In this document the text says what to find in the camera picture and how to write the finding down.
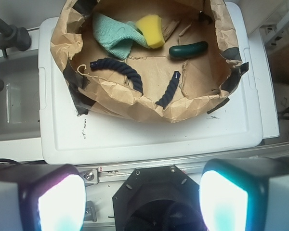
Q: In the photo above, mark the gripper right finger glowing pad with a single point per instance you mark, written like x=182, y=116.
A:
x=245, y=194

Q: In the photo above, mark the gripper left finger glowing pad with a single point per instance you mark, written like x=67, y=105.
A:
x=41, y=198

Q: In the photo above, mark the light blue-green cloth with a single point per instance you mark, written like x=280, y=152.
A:
x=116, y=37

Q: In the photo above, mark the white plastic bin lid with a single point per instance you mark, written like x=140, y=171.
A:
x=67, y=137

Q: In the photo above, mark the grey plastic tub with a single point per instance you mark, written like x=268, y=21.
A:
x=19, y=98

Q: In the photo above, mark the dark green cucumber toy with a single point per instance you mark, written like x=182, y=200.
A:
x=189, y=50

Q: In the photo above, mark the brown paper bag tray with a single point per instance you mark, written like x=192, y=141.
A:
x=149, y=86

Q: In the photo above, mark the white side container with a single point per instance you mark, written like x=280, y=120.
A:
x=267, y=27

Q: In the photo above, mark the yellow sponge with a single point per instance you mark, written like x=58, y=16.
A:
x=151, y=28

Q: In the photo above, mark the black octagonal mount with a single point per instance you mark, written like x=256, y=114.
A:
x=158, y=199

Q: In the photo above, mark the aluminium extrusion rail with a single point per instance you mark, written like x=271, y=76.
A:
x=193, y=164

